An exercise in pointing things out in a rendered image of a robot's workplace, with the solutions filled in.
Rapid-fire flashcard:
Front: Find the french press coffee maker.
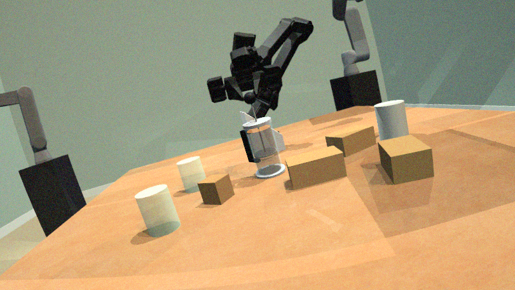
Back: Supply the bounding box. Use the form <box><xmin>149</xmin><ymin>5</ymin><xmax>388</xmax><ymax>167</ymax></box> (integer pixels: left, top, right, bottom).
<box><xmin>240</xmin><ymin>92</ymin><xmax>286</xmax><ymax>179</ymax></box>

